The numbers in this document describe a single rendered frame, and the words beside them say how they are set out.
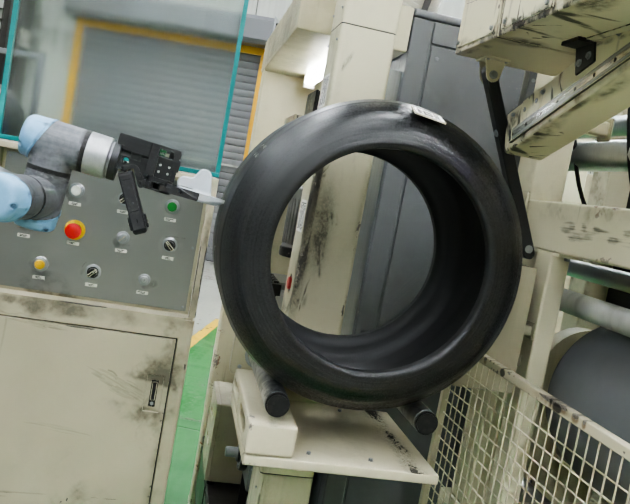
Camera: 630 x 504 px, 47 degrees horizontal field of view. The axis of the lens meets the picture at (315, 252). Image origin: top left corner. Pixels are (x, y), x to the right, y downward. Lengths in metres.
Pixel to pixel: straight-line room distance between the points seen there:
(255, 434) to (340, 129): 0.55
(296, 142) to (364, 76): 0.44
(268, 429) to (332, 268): 0.48
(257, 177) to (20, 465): 1.10
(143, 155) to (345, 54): 0.55
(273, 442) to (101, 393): 0.74
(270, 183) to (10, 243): 0.91
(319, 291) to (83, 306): 0.62
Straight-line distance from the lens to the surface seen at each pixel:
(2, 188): 1.19
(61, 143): 1.32
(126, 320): 1.91
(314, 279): 1.63
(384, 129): 1.27
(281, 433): 1.32
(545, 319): 1.78
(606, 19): 1.31
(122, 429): 1.98
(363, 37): 1.66
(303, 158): 1.24
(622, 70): 1.34
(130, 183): 1.32
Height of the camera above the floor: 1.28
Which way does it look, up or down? 5 degrees down
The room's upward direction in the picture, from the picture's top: 10 degrees clockwise
